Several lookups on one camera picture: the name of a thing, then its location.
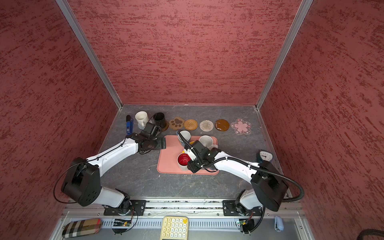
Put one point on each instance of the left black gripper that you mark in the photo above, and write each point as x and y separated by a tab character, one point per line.
161	144

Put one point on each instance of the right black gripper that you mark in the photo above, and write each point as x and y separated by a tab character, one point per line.
192	168

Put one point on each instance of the red interior white mug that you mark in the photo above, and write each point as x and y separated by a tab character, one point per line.
183	160

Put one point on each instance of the pink plastic tray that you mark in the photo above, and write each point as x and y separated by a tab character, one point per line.
168	158

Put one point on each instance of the light blue patterned mug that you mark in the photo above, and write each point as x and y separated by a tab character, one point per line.
186	135

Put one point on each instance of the cream lace round coaster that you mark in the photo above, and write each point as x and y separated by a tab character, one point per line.
206	126

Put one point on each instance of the black mug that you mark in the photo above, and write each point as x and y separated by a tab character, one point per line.
159	120

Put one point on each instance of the glossy amber round coaster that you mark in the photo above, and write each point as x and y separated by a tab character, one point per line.
222	125

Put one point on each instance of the woven tan round coaster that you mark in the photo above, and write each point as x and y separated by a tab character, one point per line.
191	124

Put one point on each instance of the brown paw print coaster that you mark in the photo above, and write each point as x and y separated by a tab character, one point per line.
176	124

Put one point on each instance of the pink flower coaster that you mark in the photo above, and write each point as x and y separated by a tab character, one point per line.
241	127

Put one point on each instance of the dark brown round coaster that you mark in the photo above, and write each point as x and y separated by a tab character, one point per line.
166	127

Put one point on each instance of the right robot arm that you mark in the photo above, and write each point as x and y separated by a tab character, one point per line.
268	186

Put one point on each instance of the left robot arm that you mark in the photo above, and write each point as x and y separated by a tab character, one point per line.
82	181

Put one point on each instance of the blue lighter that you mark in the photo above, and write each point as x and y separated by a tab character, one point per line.
129	125

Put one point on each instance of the small green alarm clock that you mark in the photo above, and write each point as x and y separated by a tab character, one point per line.
264	156

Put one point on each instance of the yellow calculator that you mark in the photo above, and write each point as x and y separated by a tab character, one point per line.
174	228

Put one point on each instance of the light blue small device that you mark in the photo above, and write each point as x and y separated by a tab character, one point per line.
278	224

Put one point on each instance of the plaid glasses case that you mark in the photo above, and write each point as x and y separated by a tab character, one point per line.
82	228

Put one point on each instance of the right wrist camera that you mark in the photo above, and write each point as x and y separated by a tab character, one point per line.
198	149

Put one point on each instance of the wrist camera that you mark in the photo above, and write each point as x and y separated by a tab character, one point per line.
198	149
151	131

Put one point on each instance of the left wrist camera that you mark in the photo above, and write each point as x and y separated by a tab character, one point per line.
151	131

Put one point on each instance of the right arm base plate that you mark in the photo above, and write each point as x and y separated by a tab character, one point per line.
235	208

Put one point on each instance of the aluminium front rail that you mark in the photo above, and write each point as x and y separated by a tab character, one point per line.
157	207

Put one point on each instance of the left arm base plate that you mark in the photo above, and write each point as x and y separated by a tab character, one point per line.
127	209

